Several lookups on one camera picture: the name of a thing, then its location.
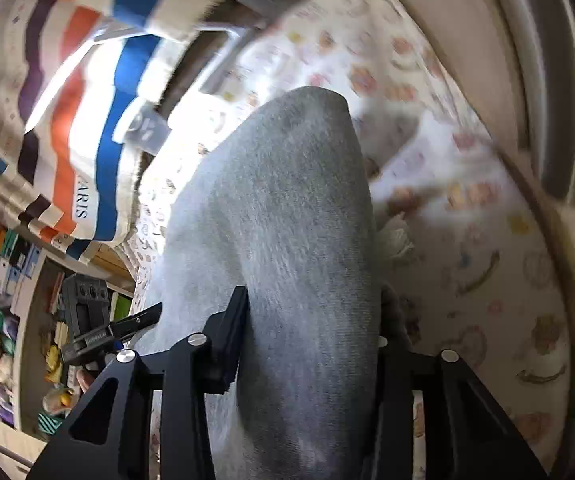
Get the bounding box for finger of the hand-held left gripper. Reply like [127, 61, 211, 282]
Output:
[110, 302, 163, 341]

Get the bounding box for bear printed bed sheet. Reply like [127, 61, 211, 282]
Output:
[132, 0, 575, 480]

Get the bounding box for stainless steel thermos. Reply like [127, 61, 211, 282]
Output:
[477, 0, 575, 206]

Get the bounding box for clear plastic cup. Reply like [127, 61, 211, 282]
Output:
[112, 105, 173, 156]

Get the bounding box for wooden shelf unit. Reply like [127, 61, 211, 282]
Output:
[402, 0, 533, 161]

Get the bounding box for white storage shelf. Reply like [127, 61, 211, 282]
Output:
[0, 210, 138, 441]

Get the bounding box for striped cloth curtain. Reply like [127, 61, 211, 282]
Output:
[0, 0, 248, 263]

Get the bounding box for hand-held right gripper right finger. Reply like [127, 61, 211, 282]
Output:
[362, 335, 551, 480]

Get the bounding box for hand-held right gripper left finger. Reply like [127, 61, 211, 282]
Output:
[26, 286, 250, 480]

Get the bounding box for grey sweat pants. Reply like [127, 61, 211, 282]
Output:
[140, 86, 415, 480]

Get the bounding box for person's left hand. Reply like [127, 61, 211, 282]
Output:
[76, 367, 100, 396]

